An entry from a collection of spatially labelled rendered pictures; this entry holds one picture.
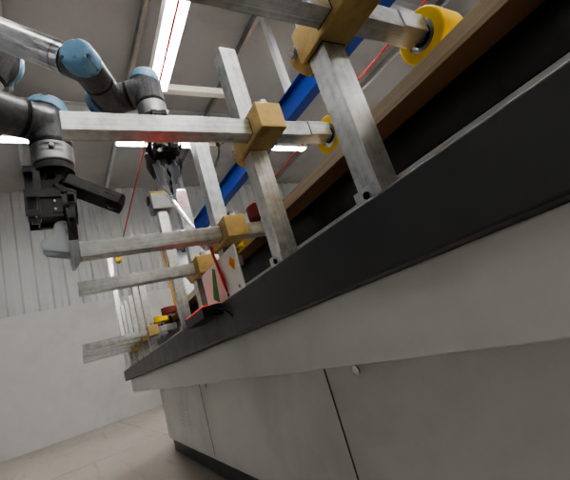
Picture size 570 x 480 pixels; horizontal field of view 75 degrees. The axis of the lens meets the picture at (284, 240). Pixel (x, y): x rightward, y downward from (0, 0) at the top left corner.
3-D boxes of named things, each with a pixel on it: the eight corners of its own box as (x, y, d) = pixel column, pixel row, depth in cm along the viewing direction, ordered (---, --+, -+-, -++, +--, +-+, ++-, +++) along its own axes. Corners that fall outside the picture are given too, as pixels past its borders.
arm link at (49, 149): (73, 160, 79) (72, 138, 72) (76, 179, 78) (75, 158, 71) (31, 159, 75) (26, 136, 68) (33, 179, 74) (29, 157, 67)
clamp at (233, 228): (228, 236, 79) (223, 214, 80) (210, 256, 90) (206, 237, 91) (252, 233, 82) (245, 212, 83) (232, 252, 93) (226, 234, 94)
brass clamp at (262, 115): (259, 126, 61) (250, 100, 62) (232, 168, 72) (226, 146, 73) (290, 127, 64) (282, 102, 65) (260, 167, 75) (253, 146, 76)
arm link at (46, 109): (12, 105, 75) (56, 120, 82) (16, 152, 72) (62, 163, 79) (30, 83, 71) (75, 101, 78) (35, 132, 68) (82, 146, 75)
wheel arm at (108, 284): (79, 297, 87) (76, 280, 89) (79, 300, 90) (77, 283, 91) (245, 267, 110) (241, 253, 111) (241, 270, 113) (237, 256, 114)
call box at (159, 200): (153, 210, 133) (149, 190, 135) (150, 218, 139) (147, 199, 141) (173, 209, 137) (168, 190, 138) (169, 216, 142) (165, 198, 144)
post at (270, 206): (286, 272, 62) (217, 43, 73) (278, 277, 64) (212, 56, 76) (304, 269, 63) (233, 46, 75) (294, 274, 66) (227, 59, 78)
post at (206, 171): (236, 303, 82) (188, 120, 94) (231, 306, 85) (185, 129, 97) (250, 299, 84) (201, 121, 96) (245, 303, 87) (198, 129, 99)
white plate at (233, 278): (244, 289, 75) (231, 243, 78) (208, 313, 97) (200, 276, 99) (246, 289, 76) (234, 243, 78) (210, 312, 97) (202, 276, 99)
